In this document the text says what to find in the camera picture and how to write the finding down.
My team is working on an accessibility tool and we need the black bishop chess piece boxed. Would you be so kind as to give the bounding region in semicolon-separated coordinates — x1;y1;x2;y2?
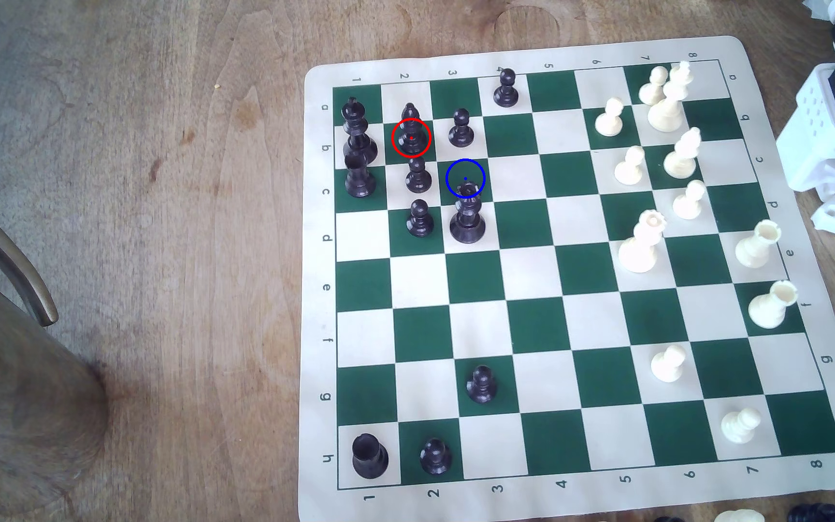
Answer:
396;102;427;158

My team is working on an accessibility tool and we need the black pawn chess piece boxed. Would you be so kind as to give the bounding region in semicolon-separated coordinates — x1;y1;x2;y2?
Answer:
493;68;520;109
406;199;435;239
466;364;499;405
448;108;475;148
405;156;433;194
419;438;452;477

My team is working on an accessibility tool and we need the black queen chess piece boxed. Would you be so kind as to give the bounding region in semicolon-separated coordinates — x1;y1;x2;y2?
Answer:
449;183;487;245

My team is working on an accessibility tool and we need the black rook chess piece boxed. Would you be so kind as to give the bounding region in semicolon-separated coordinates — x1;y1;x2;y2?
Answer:
351;434;390;480
344;151;376;199

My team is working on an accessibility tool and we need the green and white chess mat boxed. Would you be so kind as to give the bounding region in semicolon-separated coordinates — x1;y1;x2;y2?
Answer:
297;35;835;522

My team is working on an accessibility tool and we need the black king chess piece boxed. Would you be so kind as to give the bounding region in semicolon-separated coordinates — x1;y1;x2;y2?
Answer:
341;96;379;166

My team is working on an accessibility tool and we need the white queen chess piece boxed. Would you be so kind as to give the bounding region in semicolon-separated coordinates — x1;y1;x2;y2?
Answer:
618;209;668;274

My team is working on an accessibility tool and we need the white pawn chess piece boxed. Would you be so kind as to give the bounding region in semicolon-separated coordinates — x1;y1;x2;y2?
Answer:
638;66;669;107
651;344;687;384
673;180;707;221
595;97;625;137
721;406;763;445
614;145;647;186

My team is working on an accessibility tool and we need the white bishop chess piece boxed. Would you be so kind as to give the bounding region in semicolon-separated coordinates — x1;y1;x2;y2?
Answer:
663;127;703;180

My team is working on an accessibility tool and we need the white king chess piece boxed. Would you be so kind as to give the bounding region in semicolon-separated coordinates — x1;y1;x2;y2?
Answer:
647;61;694;133

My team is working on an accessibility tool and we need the white rook chess piece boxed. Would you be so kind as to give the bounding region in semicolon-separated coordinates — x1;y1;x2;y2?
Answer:
748;280;798;330
735;219;782;270

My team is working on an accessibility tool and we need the grey metal bar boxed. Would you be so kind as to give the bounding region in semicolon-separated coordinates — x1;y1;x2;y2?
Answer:
0;177;59;327

